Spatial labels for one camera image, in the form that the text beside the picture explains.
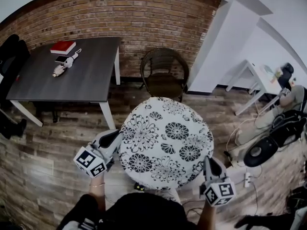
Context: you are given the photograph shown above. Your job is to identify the black office chair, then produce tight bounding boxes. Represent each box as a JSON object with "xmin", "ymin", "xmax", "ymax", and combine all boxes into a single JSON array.
[
  {"xmin": 0, "ymin": 34, "xmax": 31, "ymax": 110},
  {"xmin": 277, "ymin": 62, "xmax": 295, "ymax": 89}
]

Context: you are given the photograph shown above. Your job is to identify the person's white patterned trousers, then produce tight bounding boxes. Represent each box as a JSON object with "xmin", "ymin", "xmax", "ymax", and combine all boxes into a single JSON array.
[{"xmin": 157, "ymin": 187, "xmax": 182, "ymax": 205}]

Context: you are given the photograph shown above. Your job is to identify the person's black shirt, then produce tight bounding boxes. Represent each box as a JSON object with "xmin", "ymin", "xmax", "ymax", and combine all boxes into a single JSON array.
[{"xmin": 56, "ymin": 192, "xmax": 198, "ymax": 230}]

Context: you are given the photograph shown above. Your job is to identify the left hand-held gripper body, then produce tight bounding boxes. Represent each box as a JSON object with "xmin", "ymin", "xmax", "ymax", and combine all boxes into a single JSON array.
[{"xmin": 73, "ymin": 129, "xmax": 116, "ymax": 178}]

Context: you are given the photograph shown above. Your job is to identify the dark grey table white legs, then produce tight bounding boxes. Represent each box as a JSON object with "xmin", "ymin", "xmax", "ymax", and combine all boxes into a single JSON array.
[{"xmin": 6, "ymin": 36, "xmax": 121, "ymax": 130}]

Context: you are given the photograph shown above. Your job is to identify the white folded umbrella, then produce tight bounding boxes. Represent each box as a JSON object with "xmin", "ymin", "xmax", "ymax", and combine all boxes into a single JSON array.
[{"xmin": 52, "ymin": 48, "xmax": 83, "ymax": 79}]

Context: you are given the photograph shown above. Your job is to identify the white floral round cushion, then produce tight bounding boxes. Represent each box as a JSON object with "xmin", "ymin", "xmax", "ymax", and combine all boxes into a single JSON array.
[{"xmin": 118, "ymin": 96, "xmax": 215, "ymax": 190}]

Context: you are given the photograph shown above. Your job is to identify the person's right forearm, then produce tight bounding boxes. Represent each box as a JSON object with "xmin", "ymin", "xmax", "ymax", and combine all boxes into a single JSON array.
[{"xmin": 196, "ymin": 204, "xmax": 218, "ymax": 230}]

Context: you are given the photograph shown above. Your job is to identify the brown wicker chair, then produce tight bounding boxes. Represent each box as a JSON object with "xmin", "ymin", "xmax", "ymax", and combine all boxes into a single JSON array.
[{"xmin": 140, "ymin": 47, "xmax": 190, "ymax": 103}]

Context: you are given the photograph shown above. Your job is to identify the red book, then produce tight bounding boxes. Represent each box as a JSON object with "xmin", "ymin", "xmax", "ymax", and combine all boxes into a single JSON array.
[{"xmin": 49, "ymin": 41, "xmax": 77, "ymax": 56}]

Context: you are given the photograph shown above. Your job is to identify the person's left forearm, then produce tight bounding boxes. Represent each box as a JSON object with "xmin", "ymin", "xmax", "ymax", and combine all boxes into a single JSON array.
[{"xmin": 88, "ymin": 175, "xmax": 107, "ymax": 211}]

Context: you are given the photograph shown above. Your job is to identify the white desk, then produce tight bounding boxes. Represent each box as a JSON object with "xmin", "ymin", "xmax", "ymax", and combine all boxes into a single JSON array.
[{"xmin": 225, "ymin": 59, "xmax": 286, "ymax": 117}]

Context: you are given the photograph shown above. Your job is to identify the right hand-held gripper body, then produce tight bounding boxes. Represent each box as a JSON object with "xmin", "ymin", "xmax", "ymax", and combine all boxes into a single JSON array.
[{"xmin": 200, "ymin": 170, "xmax": 237, "ymax": 208}]

